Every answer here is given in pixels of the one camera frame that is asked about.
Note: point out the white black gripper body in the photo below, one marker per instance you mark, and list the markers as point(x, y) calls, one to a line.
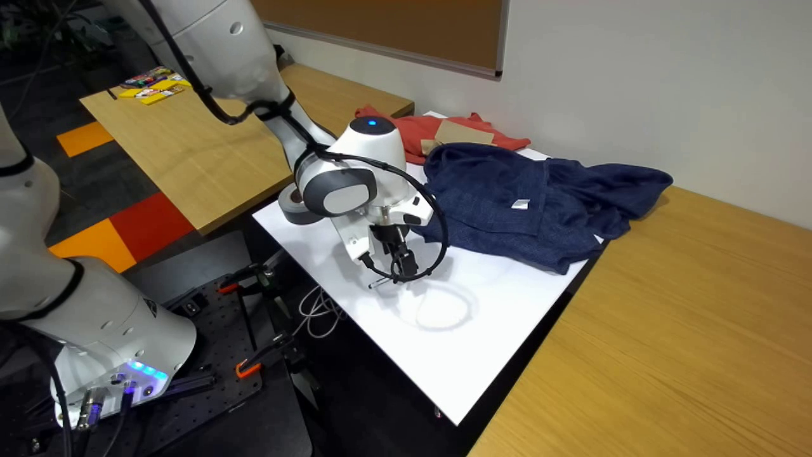
point(376, 235)

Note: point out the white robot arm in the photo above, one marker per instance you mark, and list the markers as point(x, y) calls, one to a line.
point(357, 181)

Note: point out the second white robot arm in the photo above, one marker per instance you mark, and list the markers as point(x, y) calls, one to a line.
point(113, 339)

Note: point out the red orange cloth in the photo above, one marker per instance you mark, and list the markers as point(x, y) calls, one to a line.
point(418, 129)

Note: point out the brown paper piece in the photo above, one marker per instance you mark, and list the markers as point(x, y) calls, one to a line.
point(456, 134)

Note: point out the orange black clamp right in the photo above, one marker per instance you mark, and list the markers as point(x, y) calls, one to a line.
point(248, 285)

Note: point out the orange black clamp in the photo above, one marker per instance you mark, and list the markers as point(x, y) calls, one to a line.
point(266, 357)
point(248, 285)

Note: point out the navy blue cloth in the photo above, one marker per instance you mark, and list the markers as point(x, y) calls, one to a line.
point(540, 211)

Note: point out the light wooden side table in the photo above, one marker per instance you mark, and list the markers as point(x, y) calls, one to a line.
point(216, 170)

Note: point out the orange black clamp left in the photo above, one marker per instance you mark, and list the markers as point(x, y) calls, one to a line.
point(266, 357)

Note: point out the yellow snack packet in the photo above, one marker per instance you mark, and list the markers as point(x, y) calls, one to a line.
point(153, 87)

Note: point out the light wooden desk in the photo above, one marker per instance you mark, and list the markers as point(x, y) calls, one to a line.
point(692, 337)

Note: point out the grey duct tape roll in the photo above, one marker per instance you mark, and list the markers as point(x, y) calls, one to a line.
point(295, 211)

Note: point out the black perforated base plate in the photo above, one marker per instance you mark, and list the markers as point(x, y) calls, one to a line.
point(206, 387)

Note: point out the wooden framed wall board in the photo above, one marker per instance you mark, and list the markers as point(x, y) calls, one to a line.
point(453, 35)

